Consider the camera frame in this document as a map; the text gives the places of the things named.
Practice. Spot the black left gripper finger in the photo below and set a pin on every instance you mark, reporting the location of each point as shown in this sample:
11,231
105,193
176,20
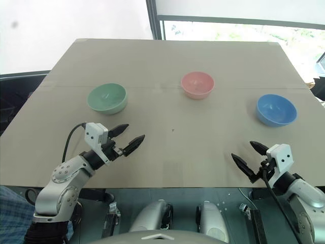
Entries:
134,143
119,128

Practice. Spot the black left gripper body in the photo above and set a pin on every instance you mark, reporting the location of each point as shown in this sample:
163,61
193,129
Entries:
111,151

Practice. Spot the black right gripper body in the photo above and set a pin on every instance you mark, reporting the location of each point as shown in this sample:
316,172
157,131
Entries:
266,169

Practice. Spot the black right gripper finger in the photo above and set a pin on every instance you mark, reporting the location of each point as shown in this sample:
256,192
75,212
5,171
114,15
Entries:
243,165
259,147

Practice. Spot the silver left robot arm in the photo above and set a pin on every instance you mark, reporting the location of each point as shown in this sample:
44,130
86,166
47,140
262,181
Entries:
61,178

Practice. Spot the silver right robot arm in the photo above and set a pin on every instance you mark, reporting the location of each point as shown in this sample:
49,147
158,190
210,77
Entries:
304,191

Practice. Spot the green bowl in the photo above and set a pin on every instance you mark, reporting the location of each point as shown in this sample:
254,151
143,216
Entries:
106,99

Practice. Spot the blue bowl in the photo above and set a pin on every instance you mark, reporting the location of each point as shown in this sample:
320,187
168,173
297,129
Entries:
275,109

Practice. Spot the beige cardboard table cover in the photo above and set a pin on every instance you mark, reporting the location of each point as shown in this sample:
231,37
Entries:
177,142

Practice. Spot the silver rounded robot leg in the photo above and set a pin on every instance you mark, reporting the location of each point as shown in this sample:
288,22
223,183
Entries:
210,218
149,216

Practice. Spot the red bowl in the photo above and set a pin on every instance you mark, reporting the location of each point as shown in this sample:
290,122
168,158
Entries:
198,85

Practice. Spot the grey robot torso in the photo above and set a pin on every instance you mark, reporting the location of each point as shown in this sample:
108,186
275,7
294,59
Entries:
157,237

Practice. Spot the dark furniture beside table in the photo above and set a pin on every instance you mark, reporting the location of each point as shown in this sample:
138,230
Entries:
15,101

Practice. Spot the blue plaid cloth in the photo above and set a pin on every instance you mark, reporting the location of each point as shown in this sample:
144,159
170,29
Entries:
14,216

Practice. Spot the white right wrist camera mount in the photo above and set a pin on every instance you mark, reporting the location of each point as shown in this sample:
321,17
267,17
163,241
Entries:
281,155

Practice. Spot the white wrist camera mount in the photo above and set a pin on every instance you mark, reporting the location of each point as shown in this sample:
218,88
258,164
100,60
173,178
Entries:
281,155
92,134

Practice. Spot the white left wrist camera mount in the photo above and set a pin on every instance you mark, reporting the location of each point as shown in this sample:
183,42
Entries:
92,134

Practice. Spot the black bracket under table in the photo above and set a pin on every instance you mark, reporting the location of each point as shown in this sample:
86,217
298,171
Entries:
256,223
110,221

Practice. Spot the dark window frame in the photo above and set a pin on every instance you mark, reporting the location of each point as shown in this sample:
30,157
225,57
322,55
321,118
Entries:
155,20

